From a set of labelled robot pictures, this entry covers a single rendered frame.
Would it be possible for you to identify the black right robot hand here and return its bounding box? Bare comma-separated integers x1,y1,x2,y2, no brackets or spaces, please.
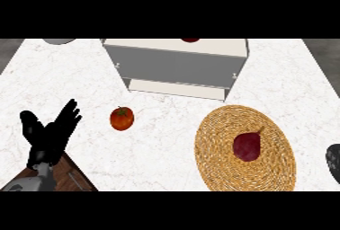
323,144,340,184

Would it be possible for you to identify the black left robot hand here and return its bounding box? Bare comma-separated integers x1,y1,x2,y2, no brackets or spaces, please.
19,98,84,170

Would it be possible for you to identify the dark red can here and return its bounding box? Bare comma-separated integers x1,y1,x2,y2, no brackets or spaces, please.
232,126,266,163

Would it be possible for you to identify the round woven wicker placemat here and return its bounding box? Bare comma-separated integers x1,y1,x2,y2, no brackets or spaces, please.
193,104,297,192

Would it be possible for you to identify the white and grey tiered shelf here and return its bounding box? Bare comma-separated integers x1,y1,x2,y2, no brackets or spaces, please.
100,39,250,102

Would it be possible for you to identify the brown wooden cabinet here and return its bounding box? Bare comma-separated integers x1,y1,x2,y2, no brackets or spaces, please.
0,152,97,192

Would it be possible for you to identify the red tomato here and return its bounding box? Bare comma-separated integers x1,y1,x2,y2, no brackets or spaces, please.
109,106,136,132

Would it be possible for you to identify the grey round object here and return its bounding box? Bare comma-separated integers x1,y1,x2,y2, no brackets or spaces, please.
41,38,77,46

